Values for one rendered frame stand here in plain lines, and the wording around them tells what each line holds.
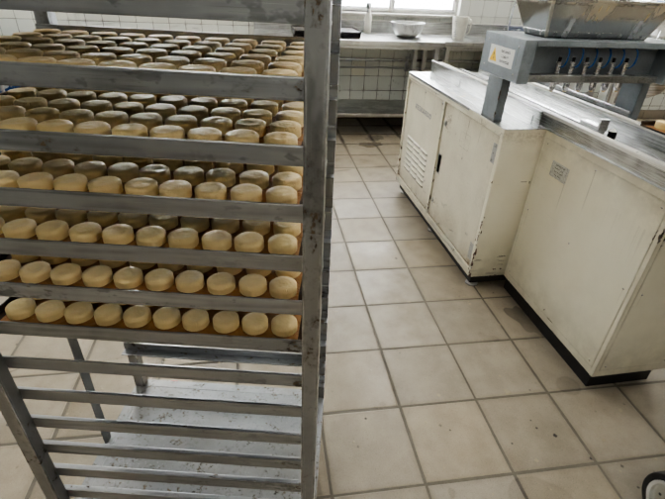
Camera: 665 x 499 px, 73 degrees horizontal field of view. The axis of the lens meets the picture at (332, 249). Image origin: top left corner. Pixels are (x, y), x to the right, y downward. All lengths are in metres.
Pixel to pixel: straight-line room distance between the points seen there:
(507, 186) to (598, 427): 1.02
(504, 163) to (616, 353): 0.87
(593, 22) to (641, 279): 1.03
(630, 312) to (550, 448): 0.55
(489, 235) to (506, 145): 0.44
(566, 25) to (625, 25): 0.26
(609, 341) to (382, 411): 0.86
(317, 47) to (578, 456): 1.61
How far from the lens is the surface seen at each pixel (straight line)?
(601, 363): 2.00
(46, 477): 1.32
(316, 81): 0.58
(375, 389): 1.82
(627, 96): 2.57
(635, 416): 2.11
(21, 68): 0.74
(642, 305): 1.88
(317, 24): 0.57
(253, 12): 0.61
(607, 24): 2.25
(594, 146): 1.95
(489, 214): 2.21
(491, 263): 2.37
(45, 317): 1.01
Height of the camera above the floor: 1.36
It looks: 32 degrees down
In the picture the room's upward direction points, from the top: 3 degrees clockwise
